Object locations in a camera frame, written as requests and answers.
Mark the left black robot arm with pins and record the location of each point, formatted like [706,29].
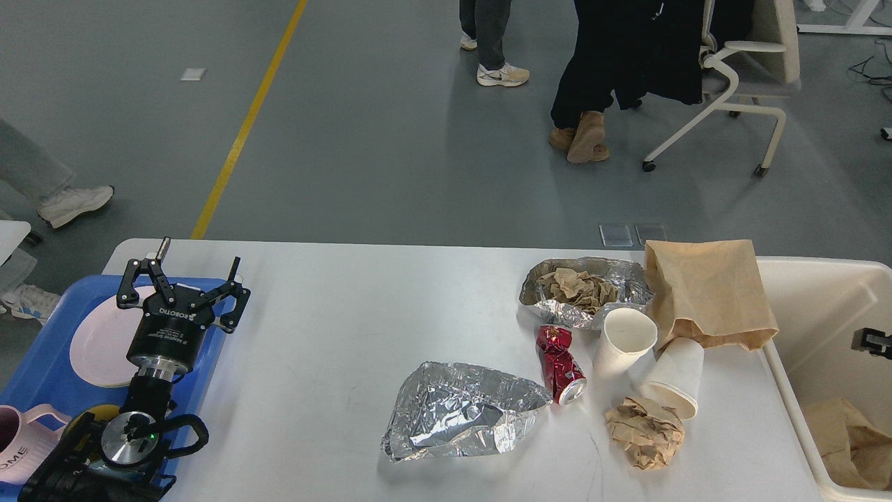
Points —
[133,456]

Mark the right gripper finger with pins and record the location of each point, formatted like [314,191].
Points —
[875,342]

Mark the pink home mug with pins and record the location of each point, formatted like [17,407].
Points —
[25,443]

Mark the white chair at left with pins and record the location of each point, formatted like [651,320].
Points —
[20,299]

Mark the person in grey jeans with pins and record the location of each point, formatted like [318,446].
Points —
[483,25]

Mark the pink plate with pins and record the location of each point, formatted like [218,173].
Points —
[101,342]

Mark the white desk leg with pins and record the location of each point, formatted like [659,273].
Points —
[858,22]

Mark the beige plastic bin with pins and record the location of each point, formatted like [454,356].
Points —
[819,305]

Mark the white office chair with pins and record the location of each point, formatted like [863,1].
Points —
[738,73]

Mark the large brown paper bag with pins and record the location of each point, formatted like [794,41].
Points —
[854,452]

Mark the crumpled brown paper in foil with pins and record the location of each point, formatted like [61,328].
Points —
[580,289]

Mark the yellow plate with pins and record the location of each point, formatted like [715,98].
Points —
[105,381]

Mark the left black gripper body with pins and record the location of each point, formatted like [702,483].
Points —
[171,332]

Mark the crumpled foil sheet front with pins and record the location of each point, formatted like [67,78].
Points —
[461,410]

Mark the dark green home mug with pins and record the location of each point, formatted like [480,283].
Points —
[102,412]

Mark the flattened white paper cup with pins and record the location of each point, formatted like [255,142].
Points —
[674,380]

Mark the person in grey trousers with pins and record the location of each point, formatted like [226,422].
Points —
[46,182]

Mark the person in black clothes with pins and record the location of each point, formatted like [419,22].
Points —
[624,51]

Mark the blue plastic tray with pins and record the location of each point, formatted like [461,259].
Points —
[46,376]

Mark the crushed red soda can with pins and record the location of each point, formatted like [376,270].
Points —
[562,374]

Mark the foil tray with paper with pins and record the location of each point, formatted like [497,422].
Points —
[627,276]

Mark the crumpled brown paper ball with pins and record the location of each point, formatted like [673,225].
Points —
[649,434]

